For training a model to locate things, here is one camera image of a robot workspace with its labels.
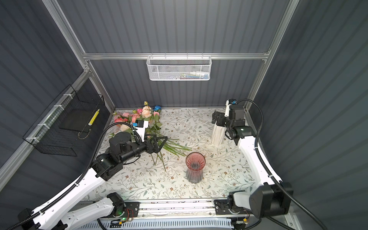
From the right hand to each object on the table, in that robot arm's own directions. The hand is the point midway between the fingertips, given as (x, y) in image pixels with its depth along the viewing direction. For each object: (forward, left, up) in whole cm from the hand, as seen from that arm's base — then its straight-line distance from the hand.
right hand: (222, 116), depth 79 cm
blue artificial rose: (+29, +45, -21) cm, 58 cm away
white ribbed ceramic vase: (-3, 0, -14) cm, 15 cm away
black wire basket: (-5, +83, +4) cm, 83 cm away
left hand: (-16, +31, +4) cm, 35 cm away
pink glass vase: (-24, +16, -8) cm, 30 cm away
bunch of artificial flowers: (+18, +50, -16) cm, 56 cm away
